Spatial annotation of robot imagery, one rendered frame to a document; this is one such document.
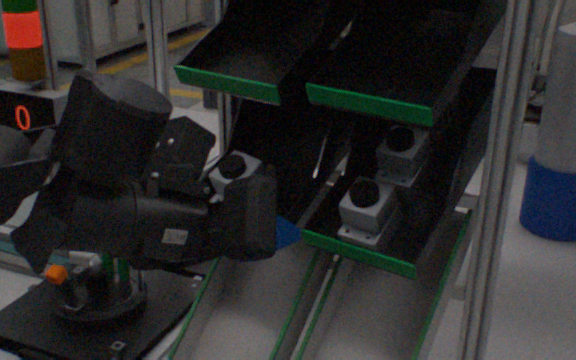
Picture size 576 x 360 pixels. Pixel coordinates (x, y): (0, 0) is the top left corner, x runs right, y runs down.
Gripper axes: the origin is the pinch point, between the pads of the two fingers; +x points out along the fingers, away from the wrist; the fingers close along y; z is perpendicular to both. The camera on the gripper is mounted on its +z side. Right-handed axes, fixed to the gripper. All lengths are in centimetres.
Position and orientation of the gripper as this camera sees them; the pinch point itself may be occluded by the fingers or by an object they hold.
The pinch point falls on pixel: (244, 234)
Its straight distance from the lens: 60.6
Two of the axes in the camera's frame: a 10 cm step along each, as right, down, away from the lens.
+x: 7.4, 1.5, 6.6
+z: 0.2, -9.8, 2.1
